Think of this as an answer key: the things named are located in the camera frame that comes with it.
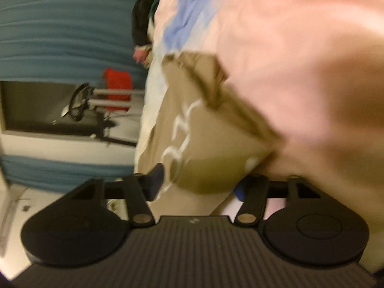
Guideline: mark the narrow blue curtain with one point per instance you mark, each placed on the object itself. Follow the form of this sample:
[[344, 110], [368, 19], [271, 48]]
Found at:
[[60, 171]]

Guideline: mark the pastel tie-dye blanket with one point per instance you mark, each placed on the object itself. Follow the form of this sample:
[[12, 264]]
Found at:
[[300, 51]]

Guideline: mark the wide blue curtain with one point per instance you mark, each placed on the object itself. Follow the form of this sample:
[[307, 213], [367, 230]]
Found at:
[[60, 30]]

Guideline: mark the garment steamer stand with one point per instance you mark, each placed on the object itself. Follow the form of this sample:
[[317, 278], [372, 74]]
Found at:
[[108, 103]]

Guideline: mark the white dresser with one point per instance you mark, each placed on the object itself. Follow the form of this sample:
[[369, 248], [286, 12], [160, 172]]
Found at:
[[9, 216]]

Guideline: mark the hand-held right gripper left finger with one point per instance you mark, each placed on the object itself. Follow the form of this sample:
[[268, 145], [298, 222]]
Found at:
[[156, 180]]

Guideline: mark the red basket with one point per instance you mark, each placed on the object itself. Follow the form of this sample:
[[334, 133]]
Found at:
[[118, 82]]

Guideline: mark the pink garment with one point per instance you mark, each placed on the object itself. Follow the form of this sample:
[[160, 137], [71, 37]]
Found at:
[[140, 54]]

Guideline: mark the dark window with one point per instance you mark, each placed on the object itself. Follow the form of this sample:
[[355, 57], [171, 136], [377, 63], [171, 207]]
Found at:
[[36, 108]]

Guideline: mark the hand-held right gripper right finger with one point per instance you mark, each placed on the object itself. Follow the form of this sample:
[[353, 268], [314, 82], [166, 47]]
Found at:
[[240, 192]]

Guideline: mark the tan shirt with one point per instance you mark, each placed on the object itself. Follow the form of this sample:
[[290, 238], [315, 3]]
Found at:
[[207, 144]]

